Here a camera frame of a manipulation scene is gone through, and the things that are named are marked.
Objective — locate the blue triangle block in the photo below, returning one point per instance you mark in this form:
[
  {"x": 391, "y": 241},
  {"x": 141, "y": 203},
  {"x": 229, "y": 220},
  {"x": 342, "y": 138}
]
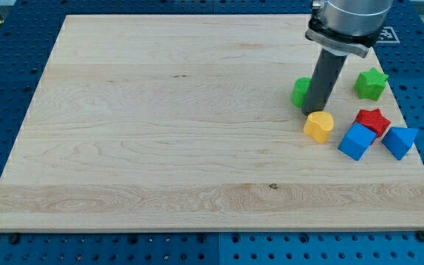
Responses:
[{"x": 399, "y": 140}]

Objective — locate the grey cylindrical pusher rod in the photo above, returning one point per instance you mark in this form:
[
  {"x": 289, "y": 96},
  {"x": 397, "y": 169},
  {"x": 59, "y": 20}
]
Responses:
[{"x": 324, "y": 77}]

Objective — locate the fiducial marker tag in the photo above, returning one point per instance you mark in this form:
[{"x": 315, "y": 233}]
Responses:
[{"x": 388, "y": 36}]

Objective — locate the wooden board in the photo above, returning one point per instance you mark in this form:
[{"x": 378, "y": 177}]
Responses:
[{"x": 184, "y": 123}]

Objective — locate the green star block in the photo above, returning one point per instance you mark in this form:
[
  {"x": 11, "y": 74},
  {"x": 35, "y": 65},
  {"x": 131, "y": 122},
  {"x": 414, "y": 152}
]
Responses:
[{"x": 371, "y": 84}]

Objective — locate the yellow heart block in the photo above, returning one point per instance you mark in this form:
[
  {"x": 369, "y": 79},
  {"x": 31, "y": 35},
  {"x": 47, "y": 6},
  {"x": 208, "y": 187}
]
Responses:
[{"x": 319, "y": 126}]

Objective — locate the green cylinder block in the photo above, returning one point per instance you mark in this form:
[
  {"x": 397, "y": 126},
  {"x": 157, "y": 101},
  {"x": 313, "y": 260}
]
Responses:
[{"x": 299, "y": 91}]

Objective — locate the red star block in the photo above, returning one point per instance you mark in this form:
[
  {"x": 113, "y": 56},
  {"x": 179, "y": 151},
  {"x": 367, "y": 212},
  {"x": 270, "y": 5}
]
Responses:
[{"x": 373, "y": 120}]

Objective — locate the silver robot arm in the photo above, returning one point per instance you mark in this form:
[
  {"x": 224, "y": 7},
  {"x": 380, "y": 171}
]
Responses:
[{"x": 340, "y": 27}]

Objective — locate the blue cube block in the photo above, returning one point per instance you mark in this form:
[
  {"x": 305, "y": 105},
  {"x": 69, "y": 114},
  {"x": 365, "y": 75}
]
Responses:
[{"x": 356, "y": 141}]

